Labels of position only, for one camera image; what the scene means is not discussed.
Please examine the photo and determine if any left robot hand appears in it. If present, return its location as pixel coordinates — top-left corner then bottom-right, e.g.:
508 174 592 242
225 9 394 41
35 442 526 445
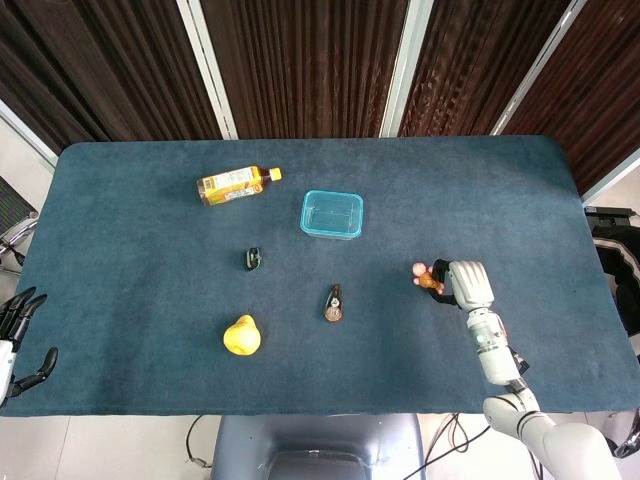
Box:
0 286 59 407

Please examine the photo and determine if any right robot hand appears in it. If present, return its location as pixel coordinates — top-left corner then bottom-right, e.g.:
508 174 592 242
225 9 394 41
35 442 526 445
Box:
427 258 497 314

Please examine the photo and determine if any small pink orange toy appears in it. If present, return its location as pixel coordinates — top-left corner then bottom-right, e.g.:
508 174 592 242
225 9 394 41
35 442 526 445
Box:
411 262 446 295

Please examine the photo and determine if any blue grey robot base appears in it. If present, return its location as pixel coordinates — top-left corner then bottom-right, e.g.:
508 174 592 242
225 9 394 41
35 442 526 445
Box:
209 413 426 480

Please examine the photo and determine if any small brown black object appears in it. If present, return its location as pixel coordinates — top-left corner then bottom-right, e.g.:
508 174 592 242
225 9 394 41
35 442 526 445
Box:
318 283 346 324

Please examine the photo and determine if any yellow pear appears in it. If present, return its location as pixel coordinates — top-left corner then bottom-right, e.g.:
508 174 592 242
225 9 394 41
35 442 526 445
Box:
222 313 263 357

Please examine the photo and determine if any black mesh office chair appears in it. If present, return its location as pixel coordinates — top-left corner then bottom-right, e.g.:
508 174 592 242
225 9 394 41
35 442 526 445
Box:
0 174 40 277

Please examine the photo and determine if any blue table cloth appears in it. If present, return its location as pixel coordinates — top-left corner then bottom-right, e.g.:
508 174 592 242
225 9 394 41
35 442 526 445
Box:
0 134 640 419

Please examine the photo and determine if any black equipment stand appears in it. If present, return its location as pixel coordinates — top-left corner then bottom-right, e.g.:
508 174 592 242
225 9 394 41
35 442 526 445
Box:
583 203 640 232

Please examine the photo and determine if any clear container with blue rim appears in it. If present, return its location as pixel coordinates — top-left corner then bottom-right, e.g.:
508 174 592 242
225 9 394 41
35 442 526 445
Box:
299 189 365 242

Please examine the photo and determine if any black plastic bag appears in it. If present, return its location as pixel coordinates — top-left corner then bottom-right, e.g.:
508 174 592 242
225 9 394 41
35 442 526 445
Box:
611 408 640 459

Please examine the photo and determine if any brown pleated screen panel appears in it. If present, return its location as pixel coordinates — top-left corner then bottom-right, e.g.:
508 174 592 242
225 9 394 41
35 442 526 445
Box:
397 0 574 137
0 0 225 156
199 0 414 140
502 0 640 196

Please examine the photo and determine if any yellow label tea bottle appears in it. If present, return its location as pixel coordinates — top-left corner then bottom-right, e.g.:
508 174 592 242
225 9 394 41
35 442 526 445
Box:
195 165 284 208

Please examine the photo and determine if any black cable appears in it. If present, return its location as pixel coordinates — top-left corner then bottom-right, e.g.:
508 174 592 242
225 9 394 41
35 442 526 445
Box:
399 414 484 480
185 414 217 469

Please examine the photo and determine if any white screen frame post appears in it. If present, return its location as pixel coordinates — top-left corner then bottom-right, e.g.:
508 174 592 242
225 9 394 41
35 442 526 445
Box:
175 0 239 141
491 0 587 137
379 0 427 138

